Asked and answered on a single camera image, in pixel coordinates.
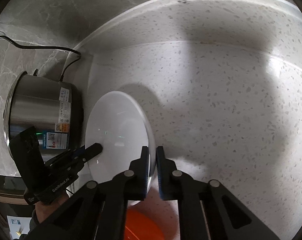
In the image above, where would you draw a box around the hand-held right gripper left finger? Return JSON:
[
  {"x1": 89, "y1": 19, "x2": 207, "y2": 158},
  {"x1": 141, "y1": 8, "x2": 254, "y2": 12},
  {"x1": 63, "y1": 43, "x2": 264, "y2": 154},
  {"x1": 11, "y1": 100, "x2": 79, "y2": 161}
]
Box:
[{"x1": 39, "y1": 146, "x2": 150, "y2": 240}]

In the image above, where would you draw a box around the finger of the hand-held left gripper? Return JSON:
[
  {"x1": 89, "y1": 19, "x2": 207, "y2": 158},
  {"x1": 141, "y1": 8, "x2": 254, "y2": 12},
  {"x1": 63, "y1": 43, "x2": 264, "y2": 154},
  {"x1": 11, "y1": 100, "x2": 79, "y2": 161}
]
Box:
[
  {"x1": 66, "y1": 143, "x2": 103, "y2": 164},
  {"x1": 49, "y1": 147, "x2": 86, "y2": 167}
]

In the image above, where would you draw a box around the person's left hand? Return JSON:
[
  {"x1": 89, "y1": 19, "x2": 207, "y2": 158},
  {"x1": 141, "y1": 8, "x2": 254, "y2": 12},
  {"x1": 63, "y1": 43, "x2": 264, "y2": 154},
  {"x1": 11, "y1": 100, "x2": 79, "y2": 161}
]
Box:
[{"x1": 35, "y1": 192, "x2": 72, "y2": 223}]

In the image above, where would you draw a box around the black power cable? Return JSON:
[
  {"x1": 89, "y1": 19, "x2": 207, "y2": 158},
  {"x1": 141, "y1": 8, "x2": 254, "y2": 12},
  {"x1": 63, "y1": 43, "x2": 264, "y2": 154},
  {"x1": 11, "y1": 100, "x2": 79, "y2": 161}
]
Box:
[{"x1": 0, "y1": 36, "x2": 81, "y2": 82}]

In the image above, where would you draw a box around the small white dish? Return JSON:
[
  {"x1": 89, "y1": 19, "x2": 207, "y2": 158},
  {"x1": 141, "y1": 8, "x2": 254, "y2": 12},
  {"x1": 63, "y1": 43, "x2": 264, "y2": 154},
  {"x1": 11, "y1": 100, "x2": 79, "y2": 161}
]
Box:
[{"x1": 85, "y1": 91, "x2": 156, "y2": 202}]

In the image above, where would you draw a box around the white printed sticker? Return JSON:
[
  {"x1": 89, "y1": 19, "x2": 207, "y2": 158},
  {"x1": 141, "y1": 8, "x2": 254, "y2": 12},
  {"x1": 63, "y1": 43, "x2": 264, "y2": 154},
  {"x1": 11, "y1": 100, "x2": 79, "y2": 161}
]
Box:
[{"x1": 7, "y1": 215, "x2": 32, "y2": 240}]

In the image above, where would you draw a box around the orange bowl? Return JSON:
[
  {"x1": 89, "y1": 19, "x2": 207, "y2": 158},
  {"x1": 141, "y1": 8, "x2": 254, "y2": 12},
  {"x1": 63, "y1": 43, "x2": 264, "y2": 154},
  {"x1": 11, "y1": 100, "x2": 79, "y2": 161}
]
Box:
[{"x1": 125, "y1": 209, "x2": 165, "y2": 240}]

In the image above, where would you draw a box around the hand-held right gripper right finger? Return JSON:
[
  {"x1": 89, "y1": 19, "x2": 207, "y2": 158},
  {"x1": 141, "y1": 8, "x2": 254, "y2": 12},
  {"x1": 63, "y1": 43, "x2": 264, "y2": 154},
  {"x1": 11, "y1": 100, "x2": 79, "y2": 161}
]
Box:
[{"x1": 156, "y1": 146, "x2": 281, "y2": 240}]

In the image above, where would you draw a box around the stainless steel rice cooker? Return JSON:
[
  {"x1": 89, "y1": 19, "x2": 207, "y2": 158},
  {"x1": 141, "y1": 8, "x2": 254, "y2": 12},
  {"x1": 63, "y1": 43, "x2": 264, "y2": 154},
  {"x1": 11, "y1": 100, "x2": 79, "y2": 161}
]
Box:
[{"x1": 4, "y1": 70, "x2": 84, "y2": 155}]

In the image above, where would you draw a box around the black glass cooktop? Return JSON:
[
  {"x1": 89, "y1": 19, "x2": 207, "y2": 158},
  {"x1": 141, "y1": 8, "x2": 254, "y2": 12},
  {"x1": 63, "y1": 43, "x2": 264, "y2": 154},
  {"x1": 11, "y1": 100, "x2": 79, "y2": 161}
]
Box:
[{"x1": 0, "y1": 174, "x2": 42, "y2": 240}]

